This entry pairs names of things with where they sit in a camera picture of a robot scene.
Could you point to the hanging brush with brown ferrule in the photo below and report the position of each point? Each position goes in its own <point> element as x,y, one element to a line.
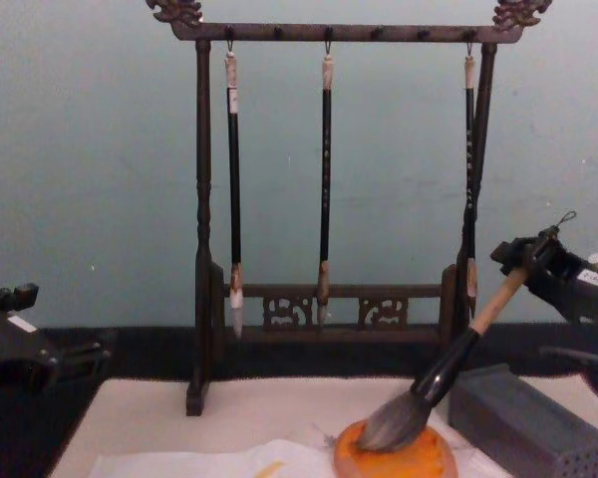
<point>325,199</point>

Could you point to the round orange ink dish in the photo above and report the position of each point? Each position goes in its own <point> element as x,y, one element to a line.
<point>428,455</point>

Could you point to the black table cloth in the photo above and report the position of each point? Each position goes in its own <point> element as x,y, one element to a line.
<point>30,438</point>

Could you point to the white felt mat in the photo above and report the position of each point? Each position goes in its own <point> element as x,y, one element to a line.
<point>179,413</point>

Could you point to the thin hanging brush white marks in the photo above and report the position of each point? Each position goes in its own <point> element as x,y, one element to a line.
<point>470,199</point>

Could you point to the dark wooden brush rack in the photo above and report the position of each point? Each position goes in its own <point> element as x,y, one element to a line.
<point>203,199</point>

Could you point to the hanging brush with white label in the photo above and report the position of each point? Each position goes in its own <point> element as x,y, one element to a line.
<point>234,199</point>

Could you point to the grey perforated block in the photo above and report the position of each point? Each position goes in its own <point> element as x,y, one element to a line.
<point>518,423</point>

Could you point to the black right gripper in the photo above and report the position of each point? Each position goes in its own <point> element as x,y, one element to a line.
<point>573,301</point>

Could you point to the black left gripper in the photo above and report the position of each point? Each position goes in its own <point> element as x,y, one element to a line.
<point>15,353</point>

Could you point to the white paper sheet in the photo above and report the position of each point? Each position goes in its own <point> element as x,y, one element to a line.
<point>179,460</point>

